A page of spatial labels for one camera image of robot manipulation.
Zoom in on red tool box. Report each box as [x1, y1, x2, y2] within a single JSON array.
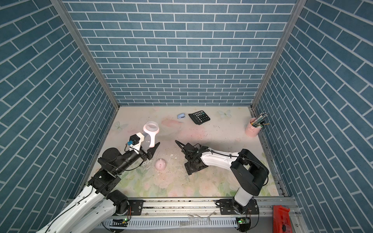
[[273, 205, 292, 233]]

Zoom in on pink pen holder cup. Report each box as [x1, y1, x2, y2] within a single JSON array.
[[245, 117, 262, 137]]

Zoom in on pens in pink cup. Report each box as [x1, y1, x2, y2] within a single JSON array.
[[251, 112, 268, 127]]

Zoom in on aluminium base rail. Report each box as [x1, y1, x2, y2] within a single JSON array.
[[66, 196, 301, 219]]

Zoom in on black desk calculator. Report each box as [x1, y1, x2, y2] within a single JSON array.
[[188, 110, 210, 125]]

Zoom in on aluminium corner post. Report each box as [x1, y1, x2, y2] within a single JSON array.
[[51, 0, 120, 111], [251, 0, 307, 110]]

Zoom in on white slotted cable duct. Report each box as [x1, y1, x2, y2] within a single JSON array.
[[97, 217, 238, 230]]

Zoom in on aluminium corner post right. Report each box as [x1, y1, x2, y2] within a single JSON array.
[[251, 0, 307, 110]]

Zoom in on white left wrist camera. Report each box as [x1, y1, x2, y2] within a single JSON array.
[[127, 133, 145, 154]]

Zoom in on pink bottle cap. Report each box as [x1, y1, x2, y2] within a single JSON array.
[[154, 159, 167, 171]]

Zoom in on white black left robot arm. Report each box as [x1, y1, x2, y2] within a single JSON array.
[[39, 143, 160, 233]]

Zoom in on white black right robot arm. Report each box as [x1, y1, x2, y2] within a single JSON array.
[[176, 140, 269, 214]]

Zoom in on aluminium corner post left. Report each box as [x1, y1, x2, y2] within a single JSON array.
[[51, 0, 120, 111]]

